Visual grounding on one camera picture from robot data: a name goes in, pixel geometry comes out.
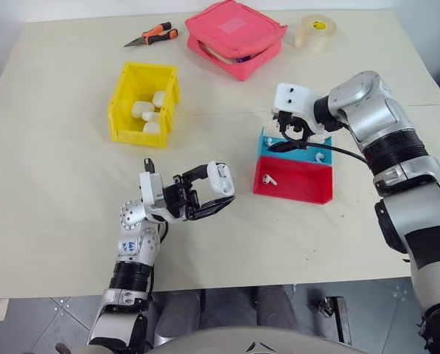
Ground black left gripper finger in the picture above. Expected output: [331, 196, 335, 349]
[196, 195, 237, 221]
[181, 164, 212, 184]

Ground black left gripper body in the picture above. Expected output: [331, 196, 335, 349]
[163, 173, 202, 222]

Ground orange black pliers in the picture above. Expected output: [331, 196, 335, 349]
[123, 21, 179, 49]

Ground metal floor bracket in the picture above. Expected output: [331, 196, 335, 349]
[316, 294, 353, 346]

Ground silver robot torso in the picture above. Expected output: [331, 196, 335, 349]
[74, 325, 371, 354]

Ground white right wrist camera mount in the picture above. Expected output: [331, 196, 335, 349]
[271, 82, 325, 134]

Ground red teal white tiered tray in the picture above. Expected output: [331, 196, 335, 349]
[253, 127, 334, 205]

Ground dark rounded leg shape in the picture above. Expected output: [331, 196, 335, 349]
[255, 285, 298, 330]

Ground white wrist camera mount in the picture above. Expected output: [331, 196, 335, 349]
[138, 170, 168, 223]
[271, 82, 325, 134]

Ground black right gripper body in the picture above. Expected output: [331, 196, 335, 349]
[272, 111, 310, 143]

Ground yellow plastic bin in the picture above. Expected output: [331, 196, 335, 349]
[107, 60, 181, 148]

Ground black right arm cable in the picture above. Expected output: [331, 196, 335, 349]
[306, 144, 369, 164]

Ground pink fabric pouch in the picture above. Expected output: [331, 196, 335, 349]
[184, 0, 289, 81]

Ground clear tape roll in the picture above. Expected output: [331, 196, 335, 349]
[295, 13, 338, 55]

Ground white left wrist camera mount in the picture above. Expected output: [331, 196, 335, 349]
[138, 170, 168, 223]

